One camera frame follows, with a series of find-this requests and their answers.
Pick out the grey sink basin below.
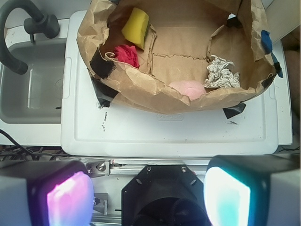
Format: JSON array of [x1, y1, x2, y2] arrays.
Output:
[[0, 19, 69, 146]]

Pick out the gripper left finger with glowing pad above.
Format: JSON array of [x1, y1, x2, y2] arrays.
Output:
[[0, 161, 94, 226]]

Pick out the dark grey faucet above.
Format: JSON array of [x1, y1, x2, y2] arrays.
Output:
[[0, 0, 60, 75]]

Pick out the blue tape piece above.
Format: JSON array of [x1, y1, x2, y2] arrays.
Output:
[[261, 30, 283, 78]]

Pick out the red crumpled paper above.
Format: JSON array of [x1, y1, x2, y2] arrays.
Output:
[[113, 45, 140, 68]]

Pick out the black octagonal mount plate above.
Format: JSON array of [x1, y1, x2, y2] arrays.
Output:
[[121, 165, 211, 226]]

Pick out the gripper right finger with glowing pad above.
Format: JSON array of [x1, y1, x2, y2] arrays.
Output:
[[204, 154, 301, 226]]

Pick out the yellow sponge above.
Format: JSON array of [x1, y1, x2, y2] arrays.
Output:
[[121, 8, 149, 50]]

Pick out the pink plush toy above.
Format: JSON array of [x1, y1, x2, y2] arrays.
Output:
[[169, 81, 206, 101]]

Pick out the brown paper bag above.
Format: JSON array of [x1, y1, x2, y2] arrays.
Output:
[[77, 0, 279, 114]]

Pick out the white crumpled paper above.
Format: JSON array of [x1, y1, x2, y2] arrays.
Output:
[[203, 55, 241, 89]]

